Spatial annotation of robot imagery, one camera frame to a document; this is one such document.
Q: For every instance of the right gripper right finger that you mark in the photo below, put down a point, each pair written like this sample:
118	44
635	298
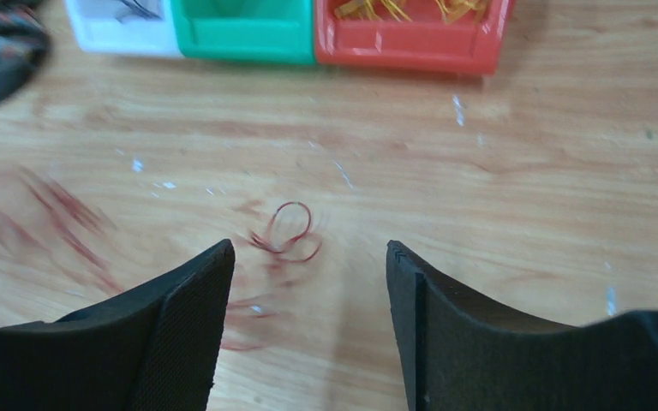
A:
462	350

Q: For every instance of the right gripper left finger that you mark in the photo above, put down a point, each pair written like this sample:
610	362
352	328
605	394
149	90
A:
153	347

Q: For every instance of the red plastic bin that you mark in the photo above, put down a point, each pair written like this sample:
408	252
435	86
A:
463	37

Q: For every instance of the white plastic bin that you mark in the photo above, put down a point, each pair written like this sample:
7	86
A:
125	28

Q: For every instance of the plaid flannel shirt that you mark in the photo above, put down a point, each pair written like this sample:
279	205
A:
24	45

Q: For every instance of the green plastic bin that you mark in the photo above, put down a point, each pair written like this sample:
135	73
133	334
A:
267	31

